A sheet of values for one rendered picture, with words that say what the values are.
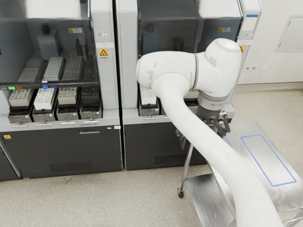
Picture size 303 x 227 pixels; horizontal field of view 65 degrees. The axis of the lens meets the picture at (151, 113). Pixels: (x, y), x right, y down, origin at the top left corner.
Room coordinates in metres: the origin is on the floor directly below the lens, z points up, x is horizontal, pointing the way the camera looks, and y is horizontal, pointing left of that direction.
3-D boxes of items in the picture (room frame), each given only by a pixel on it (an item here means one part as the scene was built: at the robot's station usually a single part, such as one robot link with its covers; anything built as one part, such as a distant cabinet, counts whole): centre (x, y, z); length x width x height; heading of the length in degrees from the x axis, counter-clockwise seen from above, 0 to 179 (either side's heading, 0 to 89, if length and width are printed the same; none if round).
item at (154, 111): (1.56, 0.07, 0.78); 0.73 x 0.14 x 0.09; 9
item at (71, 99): (1.24, 0.58, 0.85); 0.12 x 0.02 x 0.06; 100
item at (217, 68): (0.61, -0.18, 1.54); 0.13 x 0.11 x 0.16; 93
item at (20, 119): (1.42, 0.91, 0.78); 0.73 x 0.14 x 0.09; 9
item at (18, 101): (1.19, 0.88, 0.85); 0.12 x 0.02 x 0.06; 100
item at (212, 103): (0.61, -0.19, 1.43); 0.09 x 0.09 x 0.06
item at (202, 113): (0.61, -0.19, 1.36); 0.08 x 0.07 x 0.09; 99
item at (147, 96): (1.43, 0.04, 0.83); 0.30 x 0.10 x 0.06; 9
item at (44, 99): (1.31, 0.74, 0.83); 0.30 x 0.10 x 0.06; 9
